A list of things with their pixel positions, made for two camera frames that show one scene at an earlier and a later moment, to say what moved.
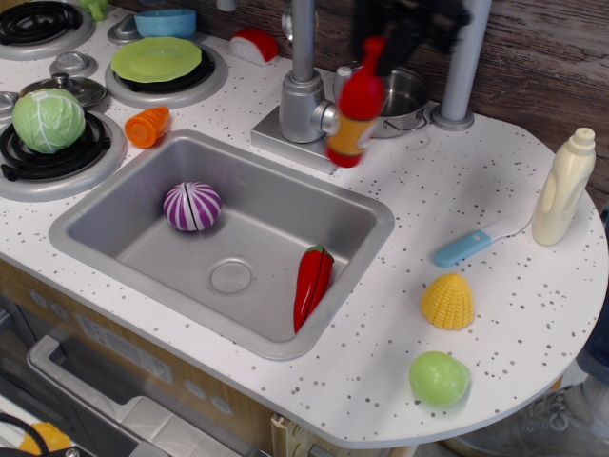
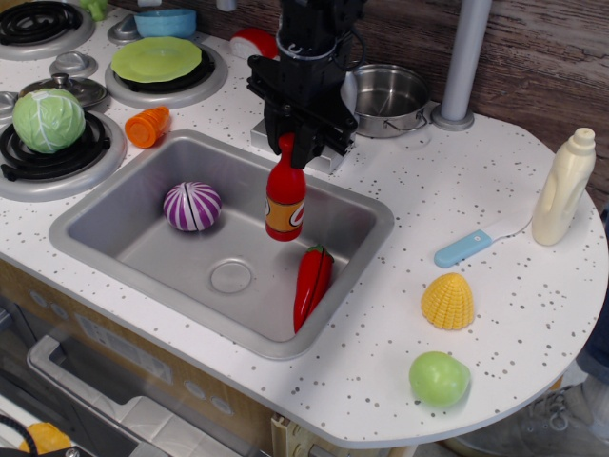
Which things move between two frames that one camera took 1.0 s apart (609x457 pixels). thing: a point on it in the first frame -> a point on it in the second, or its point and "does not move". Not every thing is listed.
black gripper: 406,21 -> 309,90
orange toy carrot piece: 145,127 does not move
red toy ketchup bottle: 362,103 -> 285,196
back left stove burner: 45,29 does not move
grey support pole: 453,115 does not move
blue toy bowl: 166,22 does not move
